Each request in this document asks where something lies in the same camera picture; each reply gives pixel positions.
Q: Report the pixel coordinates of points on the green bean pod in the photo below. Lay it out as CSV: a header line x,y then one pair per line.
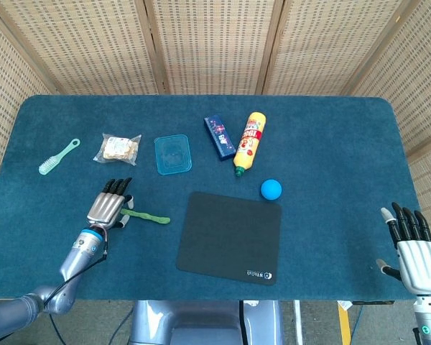
x,y
147,216

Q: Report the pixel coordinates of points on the dark blue printed box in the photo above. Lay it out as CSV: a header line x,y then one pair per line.
x,y
220,137

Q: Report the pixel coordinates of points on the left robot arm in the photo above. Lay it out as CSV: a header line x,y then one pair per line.
x,y
57,276

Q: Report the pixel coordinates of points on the robot torso base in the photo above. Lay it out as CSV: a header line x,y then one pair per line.
x,y
204,323

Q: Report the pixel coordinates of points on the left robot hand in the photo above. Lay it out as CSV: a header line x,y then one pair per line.
x,y
106,208

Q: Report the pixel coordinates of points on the blue table cloth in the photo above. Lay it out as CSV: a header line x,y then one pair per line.
x,y
309,215

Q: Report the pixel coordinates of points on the blue transparent container lid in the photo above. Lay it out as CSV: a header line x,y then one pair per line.
x,y
172,154

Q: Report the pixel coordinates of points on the clear bag of snacks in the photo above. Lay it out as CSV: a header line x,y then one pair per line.
x,y
118,148

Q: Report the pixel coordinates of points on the black mouse pad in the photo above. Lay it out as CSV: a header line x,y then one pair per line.
x,y
230,239

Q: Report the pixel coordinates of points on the blue ball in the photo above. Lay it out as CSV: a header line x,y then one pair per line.
x,y
271,189

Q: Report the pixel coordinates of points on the woven folding screen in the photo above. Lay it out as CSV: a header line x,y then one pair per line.
x,y
215,46

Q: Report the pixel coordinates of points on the yellow sauce bottle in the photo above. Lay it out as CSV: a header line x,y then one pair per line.
x,y
249,142

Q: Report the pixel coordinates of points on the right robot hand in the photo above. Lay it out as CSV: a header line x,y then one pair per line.
x,y
416,262

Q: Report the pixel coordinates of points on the light green brush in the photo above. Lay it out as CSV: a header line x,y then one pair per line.
x,y
57,158

